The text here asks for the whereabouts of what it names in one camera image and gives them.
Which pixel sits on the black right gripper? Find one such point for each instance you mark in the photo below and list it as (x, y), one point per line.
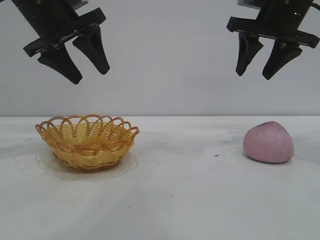
(282, 20)

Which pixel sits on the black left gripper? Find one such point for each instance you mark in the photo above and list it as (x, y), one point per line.
(52, 22)

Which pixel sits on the pink peach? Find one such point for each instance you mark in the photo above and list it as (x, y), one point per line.
(268, 145)

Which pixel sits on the yellow woven wicker basket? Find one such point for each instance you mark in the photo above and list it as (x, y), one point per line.
(85, 155)

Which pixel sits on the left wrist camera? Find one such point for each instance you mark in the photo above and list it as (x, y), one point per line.
(81, 3)

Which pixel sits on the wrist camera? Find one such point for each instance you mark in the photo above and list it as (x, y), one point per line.
(81, 3)
(250, 3)

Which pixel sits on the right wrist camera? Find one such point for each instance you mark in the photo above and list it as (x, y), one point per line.
(250, 3)

